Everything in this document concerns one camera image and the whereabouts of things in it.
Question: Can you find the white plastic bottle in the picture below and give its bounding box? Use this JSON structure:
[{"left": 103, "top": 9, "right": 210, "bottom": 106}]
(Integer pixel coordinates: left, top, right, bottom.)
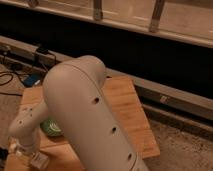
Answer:
[{"left": 30, "top": 152, "right": 49, "bottom": 171}]

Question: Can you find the green ceramic bowl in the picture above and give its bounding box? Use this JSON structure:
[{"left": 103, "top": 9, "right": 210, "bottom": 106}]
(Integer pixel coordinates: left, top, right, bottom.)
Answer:
[{"left": 40, "top": 119, "right": 62, "bottom": 137}]

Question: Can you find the black power cable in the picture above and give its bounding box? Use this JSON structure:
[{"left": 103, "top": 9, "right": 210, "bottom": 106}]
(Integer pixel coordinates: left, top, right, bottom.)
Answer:
[{"left": 0, "top": 49, "right": 58, "bottom": 98}]

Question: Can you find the metal window frame rail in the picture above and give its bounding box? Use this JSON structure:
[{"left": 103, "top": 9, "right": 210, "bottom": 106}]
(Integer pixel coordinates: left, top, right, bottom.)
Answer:
[{"left": 0, "top": 0, "right": 213, "bottom": 49}]

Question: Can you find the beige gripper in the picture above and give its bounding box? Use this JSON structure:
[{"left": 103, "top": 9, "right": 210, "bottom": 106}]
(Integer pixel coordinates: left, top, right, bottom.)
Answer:
[{"left": 9, "top": 141, "right": 39, "bottom": 164}]

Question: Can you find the black clamp device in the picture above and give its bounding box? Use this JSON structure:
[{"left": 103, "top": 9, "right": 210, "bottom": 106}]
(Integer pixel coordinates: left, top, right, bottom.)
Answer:
[{"left": 35, "top": 46, "right": 49, "bottom": 56}]

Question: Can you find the blue box on floor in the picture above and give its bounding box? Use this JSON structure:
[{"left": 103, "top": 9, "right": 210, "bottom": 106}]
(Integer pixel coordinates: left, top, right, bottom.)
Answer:
[{"left": 23, "top": 74, "right": 40, "bottom": 87}]

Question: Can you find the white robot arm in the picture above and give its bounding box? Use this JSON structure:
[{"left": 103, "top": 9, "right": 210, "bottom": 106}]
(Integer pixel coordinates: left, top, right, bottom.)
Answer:
[{"left": 9, "top": 55, "right": 149, "bottom": 171}]

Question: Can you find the wooden table board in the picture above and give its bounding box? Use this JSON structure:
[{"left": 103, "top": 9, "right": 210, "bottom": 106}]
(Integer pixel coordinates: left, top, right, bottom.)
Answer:
[{"left": 3, "top": 76, "right": 161, "bottom": 171}]

